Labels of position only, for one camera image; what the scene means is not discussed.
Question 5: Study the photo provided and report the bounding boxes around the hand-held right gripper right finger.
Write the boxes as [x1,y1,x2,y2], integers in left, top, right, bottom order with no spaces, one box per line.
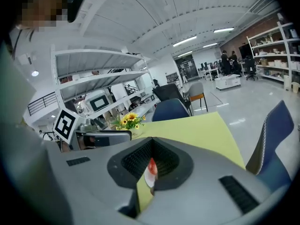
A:
[140,136,273,225]

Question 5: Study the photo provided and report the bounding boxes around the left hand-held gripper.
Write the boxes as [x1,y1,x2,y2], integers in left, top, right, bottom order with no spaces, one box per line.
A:
[52,109,132,151]

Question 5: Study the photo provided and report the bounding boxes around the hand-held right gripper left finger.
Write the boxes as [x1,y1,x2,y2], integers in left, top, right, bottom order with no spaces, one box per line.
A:
[44,136,153,225]

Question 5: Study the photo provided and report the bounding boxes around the white plate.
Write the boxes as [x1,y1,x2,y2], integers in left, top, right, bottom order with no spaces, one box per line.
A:
[143,166,157,188]

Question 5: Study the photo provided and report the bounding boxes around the sunflower bouquet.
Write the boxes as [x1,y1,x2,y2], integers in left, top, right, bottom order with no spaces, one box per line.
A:
[110,112,147,131]

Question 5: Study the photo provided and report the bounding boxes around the white microwave oven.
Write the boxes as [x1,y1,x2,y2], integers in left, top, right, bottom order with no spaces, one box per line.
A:
[88,94,110,113]

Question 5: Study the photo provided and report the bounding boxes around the white metal shelf rack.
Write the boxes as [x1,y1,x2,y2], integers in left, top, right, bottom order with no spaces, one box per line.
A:
[50,44,163,128]

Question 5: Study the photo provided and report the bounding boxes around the dark blue chair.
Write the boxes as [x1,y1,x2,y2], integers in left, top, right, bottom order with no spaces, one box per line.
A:
[245,99,295,194]
[151,98,191,122]

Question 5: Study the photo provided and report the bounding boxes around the black mesh chair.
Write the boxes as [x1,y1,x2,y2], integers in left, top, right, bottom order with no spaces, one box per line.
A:
[152,83,188,110]

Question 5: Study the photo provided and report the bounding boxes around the black railing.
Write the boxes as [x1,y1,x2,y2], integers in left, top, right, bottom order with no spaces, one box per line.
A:
[27,91,58,116]

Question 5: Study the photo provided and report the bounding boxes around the grey chair with orange seat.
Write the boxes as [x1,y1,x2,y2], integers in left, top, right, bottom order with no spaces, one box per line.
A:
[182,82,209,113]

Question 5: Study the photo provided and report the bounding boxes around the white low table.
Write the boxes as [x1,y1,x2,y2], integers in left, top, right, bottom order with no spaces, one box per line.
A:
[214,74,242,92]

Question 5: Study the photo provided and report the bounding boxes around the white office desks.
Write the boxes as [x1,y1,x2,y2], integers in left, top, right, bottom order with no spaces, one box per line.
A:
[197,67,220,82]

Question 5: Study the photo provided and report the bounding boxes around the long ceiling light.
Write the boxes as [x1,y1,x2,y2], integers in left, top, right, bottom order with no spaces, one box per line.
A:
[213,27,235,34]
[172,35,198,47]

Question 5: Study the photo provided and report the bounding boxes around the black office chair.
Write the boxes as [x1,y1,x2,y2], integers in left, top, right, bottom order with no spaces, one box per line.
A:
[244,56,259,81]

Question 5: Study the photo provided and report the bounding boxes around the person's head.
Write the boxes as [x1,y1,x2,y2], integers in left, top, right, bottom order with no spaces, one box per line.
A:
[15,0,69,30]

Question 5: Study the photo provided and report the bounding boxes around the white shelf with boxes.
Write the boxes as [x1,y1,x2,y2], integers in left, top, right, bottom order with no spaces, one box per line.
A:
[246,13,300,84]

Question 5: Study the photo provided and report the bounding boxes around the black head-worn camera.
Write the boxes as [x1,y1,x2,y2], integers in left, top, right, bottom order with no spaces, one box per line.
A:
[67,0,86,23]

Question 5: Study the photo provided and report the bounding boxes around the black wall monitor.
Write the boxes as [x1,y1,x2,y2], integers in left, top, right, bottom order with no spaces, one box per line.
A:
[238,43,254,59]

